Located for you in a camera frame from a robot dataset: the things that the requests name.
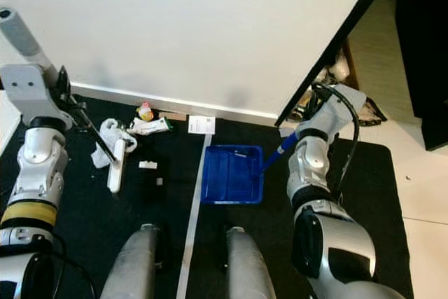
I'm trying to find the grey handled white broom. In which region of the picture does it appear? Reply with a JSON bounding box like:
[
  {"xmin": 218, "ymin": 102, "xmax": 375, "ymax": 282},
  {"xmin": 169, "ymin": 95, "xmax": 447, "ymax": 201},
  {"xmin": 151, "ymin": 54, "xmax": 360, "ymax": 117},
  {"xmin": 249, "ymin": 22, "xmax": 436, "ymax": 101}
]
[{"xmin": 0, "ymin": 7, "xmax": 125, "ymax": 193}]

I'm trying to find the blue plastic dustpan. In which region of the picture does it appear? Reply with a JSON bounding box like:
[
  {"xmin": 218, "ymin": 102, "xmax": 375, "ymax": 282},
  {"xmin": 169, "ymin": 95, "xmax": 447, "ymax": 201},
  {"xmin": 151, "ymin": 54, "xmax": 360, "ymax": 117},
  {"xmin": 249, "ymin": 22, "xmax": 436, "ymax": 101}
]
[{"xmin": 199, "ymin": 131, "xmax": 300, "ymax": 205}]

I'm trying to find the mixed floor clutter pile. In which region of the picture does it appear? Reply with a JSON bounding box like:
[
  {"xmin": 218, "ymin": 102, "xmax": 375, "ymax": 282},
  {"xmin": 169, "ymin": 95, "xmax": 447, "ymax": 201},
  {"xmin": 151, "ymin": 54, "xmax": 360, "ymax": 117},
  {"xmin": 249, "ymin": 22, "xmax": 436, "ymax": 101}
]
[{"xmin": 294, "ymin": 47, "xmax": 386, "ymax": 128}]

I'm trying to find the black floor mat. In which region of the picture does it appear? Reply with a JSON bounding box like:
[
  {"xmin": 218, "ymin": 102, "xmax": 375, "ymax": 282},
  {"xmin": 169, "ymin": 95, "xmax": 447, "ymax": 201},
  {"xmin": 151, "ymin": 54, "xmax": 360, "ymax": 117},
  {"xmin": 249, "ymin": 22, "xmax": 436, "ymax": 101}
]
[{"xmin": 0, "ymin": 92, "xmax": 415, "ymax": 299}]

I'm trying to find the white plastic bag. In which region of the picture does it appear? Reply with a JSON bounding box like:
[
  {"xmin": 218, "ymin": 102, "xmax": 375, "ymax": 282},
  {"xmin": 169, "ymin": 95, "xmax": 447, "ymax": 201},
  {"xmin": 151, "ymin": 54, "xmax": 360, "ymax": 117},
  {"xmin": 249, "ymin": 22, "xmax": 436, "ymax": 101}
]
[{"xmin": 90, "ymin": 118, "xmax": 139, "ymax": 168}]

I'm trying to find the yellow snack packet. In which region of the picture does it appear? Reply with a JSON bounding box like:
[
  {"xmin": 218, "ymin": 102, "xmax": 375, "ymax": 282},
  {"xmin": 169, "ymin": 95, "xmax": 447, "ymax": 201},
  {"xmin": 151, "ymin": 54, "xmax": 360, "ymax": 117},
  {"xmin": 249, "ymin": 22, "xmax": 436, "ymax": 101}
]
[{"xmin": 136, "ymin": 102, "xmax": 155, "ymax": 121}]

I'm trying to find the white paper label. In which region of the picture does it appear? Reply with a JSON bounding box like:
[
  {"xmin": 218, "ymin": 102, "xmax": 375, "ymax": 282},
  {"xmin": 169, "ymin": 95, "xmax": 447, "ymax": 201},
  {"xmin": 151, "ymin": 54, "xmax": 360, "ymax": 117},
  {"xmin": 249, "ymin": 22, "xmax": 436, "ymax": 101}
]
[{"xmin": 188, "ymin": 116, "xmax": 216, "ymax": 135}]

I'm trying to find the grey robot left leg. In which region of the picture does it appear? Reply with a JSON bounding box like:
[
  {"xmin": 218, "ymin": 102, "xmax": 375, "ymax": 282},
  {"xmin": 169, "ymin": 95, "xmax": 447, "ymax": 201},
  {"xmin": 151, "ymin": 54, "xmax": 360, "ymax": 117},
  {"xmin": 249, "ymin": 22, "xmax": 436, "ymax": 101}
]
[{"xmin": 101, "ymin": 224, "xmax": 160, "ymax": 299}]

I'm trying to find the grey robot leg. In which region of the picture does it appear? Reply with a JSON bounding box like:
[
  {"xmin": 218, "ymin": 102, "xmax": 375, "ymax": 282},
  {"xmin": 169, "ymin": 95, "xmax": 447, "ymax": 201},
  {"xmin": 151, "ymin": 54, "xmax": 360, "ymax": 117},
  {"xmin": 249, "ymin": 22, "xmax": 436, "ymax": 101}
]
[
  {"xmin": 225, "ymin": 227, "xmax": 277, "ymax": 299},
  {"xmin": 101, "ymin": 224, "xmax": 160, "ymax": 299}
]

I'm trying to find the long white tape strip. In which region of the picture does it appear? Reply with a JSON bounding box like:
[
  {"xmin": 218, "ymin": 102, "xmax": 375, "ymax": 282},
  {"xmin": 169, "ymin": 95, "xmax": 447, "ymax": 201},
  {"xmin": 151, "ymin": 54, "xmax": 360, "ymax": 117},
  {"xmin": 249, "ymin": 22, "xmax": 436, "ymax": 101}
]
[{"xmin": 175, "ymin": 134, "xmax": 214, "ymax": 299}]

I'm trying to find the grey robot right leg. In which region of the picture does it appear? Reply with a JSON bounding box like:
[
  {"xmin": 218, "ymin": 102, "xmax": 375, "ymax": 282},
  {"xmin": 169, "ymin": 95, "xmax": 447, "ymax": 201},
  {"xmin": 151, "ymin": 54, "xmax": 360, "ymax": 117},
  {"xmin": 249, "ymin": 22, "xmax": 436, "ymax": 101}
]
[{"xmin": 225, "ymin": 227, "xmax": 277, "ymax": 299}]

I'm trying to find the black cabinet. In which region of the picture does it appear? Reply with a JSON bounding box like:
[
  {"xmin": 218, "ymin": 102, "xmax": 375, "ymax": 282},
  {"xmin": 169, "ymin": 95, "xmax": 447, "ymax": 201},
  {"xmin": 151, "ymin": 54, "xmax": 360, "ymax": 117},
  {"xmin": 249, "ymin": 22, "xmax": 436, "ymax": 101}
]
[{"xmin": 395, "ymin": 0, "xmax": 448, "ymax": 151}]

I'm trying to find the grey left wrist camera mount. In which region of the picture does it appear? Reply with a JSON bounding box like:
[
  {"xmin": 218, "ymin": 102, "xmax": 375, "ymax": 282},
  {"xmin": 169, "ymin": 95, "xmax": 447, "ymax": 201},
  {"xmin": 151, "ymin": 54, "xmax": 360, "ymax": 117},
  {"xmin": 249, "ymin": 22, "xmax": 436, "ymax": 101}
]
[{"xmin": 3, "ymin": 63, "xmax": 62, "ymax": 121}]

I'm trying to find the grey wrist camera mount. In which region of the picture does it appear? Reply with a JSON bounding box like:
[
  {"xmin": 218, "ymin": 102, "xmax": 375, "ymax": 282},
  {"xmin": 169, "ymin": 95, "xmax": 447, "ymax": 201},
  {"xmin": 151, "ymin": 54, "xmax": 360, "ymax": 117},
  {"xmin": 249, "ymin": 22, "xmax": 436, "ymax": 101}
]
[
  {"xmin": 295, "ymin": 83, "xmax": 368, "ymax": 139},
  {"xmin": 3, "ymin": 63, "xmax": 62, "ymax": 121}
]

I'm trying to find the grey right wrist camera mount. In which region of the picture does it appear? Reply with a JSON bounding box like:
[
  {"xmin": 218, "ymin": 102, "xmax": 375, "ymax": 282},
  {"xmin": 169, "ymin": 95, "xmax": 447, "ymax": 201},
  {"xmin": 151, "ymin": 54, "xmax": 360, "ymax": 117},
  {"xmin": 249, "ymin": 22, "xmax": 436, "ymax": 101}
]
[{"xmin": 295, "ymin": 83, "xmax": 368, "ymax": 139}]

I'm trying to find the black door frame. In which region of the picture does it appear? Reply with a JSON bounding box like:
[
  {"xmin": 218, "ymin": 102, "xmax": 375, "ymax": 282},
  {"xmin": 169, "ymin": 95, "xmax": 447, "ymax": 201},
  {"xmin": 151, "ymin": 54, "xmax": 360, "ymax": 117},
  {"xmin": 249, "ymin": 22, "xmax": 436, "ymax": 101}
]
[{"xmin": 273, "ymin": 0, "xmax": 400, "ymax": 126}]

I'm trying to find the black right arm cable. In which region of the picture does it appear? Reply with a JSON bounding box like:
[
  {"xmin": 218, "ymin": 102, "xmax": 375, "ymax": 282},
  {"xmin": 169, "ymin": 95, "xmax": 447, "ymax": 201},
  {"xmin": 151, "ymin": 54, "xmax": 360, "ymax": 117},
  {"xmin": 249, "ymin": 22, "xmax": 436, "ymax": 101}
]
[{"xmin": 311, "ymin": 82, "xmax": 361, "ymax": 202}]

